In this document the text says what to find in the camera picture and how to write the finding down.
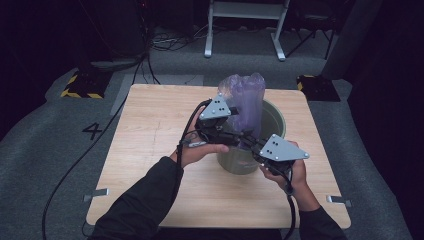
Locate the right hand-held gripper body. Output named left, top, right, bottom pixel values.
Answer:
left=254, top=133, right=311, bottom=176

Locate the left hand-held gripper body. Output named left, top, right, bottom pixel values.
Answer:
left=194, top=94, right=242, bottom=148

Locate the purple plastic trash bag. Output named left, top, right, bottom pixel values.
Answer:
left=217, top=72, right=267, bottom=143

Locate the green trash bin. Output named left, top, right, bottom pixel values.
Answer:
left=216, top=97, right=287, bottom=176

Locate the person's right hand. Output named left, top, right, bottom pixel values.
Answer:
left=259, top=139, right=308, bottom=196

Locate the person's left hand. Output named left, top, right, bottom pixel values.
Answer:
left=169, top=106, right=231, bottom=169

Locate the black yellow-striped stand base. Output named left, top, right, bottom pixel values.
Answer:
left=60, top=69, right=113, bottom=100
left=296, top=74, right=342, bottom=103

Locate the white metal stand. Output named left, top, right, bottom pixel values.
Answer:
left=203, top=0, right=291, bottom=62

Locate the black tripod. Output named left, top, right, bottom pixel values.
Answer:
left=285, top=6, right=336, bottom=61

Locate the grey column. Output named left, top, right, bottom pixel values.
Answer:
left=320, top=0, right=385, bottom=81

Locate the left hand-held gripper cable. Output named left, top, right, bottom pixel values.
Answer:
left=174, top=98, right=214, bottom=174

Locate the hand-held gripper cable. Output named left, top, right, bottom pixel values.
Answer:
left=174, top=98, right=214, bottom=174
left=281, top=164, right=299, bottom=240

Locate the right hand-held gripper cable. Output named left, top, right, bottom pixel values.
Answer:
left=281, top=164, right=299, bottom=240

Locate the metal table bracket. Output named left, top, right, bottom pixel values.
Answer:
left=82, top=187, right=110, bottom=203
left=325, top=195, right=353, bottom=208

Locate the bundle of floor cables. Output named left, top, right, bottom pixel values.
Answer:
left=149, top=23, right=209, bottom=53

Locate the black floor cable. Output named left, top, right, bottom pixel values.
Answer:
left=41, top=53, right=149, bottom=240

